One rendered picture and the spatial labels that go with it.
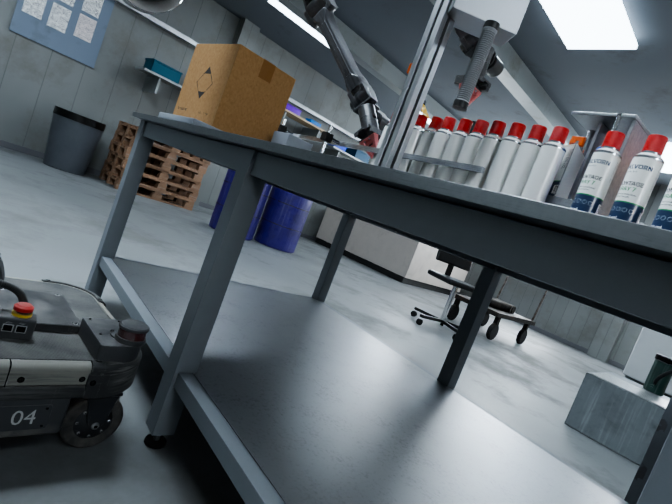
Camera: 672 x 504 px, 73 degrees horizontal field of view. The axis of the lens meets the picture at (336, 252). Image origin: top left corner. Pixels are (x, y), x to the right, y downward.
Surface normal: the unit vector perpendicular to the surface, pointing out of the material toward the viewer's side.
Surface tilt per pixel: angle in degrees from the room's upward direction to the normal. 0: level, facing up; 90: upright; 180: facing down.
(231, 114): 90
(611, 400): 90
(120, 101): 90
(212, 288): 90
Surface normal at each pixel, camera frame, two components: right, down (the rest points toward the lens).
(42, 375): 0.66, 0.31
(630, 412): -0.66, -0.19
